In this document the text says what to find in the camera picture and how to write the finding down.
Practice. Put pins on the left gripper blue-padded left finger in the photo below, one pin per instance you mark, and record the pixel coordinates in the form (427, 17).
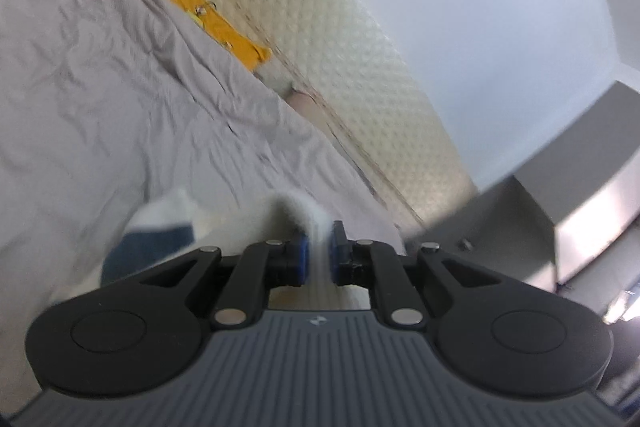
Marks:
(248, 278)

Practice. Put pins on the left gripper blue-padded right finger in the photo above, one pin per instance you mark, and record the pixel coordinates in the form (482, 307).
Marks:
(388, 277)

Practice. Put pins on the white fleece striped sweater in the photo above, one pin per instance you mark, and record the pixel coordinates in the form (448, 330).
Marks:
(174, 224)

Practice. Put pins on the grey wardrobe cabinet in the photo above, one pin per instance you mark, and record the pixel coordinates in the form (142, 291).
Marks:
(563, 207)

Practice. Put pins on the cream quilted mattress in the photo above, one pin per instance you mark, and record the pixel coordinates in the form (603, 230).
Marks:
(336, 52)

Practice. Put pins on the grey bed sheet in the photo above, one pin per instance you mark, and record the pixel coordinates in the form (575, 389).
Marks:
(108, 104)

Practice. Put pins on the yellow cloth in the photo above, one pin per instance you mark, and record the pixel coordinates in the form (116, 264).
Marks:
(205, 14)

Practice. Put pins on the wall socket with charger cable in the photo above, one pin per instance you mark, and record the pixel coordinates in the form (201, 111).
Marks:
(466, 245)

